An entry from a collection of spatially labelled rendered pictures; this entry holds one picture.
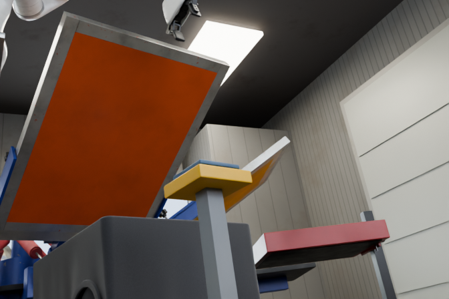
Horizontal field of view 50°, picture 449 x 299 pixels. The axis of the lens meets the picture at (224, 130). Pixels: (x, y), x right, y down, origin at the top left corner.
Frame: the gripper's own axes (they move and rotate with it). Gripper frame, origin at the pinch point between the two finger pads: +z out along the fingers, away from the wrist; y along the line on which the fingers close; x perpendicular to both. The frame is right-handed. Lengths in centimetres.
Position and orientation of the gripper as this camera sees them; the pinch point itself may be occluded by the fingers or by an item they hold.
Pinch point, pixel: (187, 25)
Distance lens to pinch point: 141.0
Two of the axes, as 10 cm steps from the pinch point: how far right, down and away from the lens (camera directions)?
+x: 7.8, 1.6, 6.0
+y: 5.4, -6.6, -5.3
